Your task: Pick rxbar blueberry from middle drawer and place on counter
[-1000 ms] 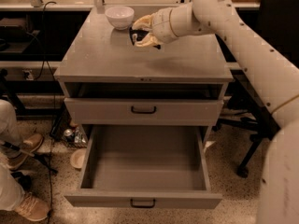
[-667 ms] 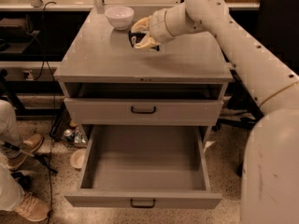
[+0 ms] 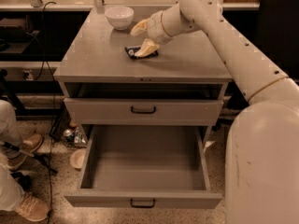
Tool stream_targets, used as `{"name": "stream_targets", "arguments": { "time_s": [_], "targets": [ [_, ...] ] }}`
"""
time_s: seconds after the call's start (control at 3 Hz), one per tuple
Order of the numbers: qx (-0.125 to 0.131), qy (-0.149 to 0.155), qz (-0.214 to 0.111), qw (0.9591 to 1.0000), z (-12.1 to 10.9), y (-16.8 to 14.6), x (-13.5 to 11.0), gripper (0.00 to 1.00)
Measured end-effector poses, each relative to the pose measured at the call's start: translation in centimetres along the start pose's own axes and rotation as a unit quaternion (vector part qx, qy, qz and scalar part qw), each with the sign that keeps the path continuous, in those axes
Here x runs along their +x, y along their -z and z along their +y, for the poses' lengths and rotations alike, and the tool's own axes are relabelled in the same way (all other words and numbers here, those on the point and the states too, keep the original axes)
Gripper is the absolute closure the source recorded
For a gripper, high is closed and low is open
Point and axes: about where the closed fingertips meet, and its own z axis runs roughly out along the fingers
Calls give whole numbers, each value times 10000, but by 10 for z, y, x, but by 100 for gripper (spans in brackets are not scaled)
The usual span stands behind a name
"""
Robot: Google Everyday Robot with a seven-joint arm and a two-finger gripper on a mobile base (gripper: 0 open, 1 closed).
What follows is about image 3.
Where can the open grey bottom drawer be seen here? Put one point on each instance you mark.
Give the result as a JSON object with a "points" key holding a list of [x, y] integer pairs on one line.
{"points": [[165, 163]]}

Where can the small plate on floor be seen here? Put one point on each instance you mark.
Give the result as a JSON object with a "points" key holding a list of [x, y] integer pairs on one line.
{"points": [[77, 158]]}

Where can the tan sneaker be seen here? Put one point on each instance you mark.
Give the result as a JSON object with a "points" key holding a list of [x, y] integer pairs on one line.
{"points": [[32, 208], [16, 159]]}

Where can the white ceramic bowl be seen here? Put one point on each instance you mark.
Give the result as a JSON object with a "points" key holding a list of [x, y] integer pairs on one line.
{"points": [[119, 17]]}

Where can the soda can on floor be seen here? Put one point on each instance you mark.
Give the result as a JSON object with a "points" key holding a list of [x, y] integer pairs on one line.
{"points": [[69, 135]]}

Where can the closed grey upper drawer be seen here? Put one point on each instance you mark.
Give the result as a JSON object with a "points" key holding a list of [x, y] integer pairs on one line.
{"points": [[169, 112]]}

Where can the black drawer handle upper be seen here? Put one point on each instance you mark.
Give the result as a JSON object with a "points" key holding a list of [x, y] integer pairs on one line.
{"points": [[141, 111]]}

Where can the black drawer handle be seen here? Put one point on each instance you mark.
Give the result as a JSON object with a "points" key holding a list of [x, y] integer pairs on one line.
{"points": [[141, 111], [142, 204]]}

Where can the white trouser leg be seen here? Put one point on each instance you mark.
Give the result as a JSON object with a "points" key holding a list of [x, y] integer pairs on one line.
{"points": [[11, 193]]}

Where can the wall power outlet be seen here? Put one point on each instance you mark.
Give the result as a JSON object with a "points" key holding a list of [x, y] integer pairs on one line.
{"points": [[28, 75]]}

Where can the black tripod leg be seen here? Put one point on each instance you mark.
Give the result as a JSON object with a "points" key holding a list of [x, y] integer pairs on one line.
{"points": [[42, 158]]}

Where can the tan sneaker far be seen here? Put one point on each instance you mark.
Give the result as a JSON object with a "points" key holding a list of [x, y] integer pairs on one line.
{"points": [[16, 159]]}

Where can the dark blue rxbar wrapper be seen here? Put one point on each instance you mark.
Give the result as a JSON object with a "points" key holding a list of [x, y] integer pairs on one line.
{"points": [[131, 51]]}

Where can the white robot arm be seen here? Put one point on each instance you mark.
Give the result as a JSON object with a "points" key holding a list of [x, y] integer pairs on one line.
{"points": [[262, 151]]}

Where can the black drawer handle lower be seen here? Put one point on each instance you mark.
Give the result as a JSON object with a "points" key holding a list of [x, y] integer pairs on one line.
{"points": [[142, 204]]}

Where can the grey drawer cabinet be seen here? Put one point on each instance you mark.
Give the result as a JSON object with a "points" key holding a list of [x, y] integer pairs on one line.
{"points": [[97, 66]]}

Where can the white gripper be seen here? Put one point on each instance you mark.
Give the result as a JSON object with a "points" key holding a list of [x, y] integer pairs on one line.
{"points": [[155, 27]]}

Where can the black office chair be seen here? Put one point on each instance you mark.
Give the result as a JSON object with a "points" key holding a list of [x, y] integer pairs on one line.
{"points": [[277, 31]]}

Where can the tan sneaker near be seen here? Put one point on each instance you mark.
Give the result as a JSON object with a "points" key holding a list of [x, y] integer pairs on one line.
{"points": [[32, 208]]}

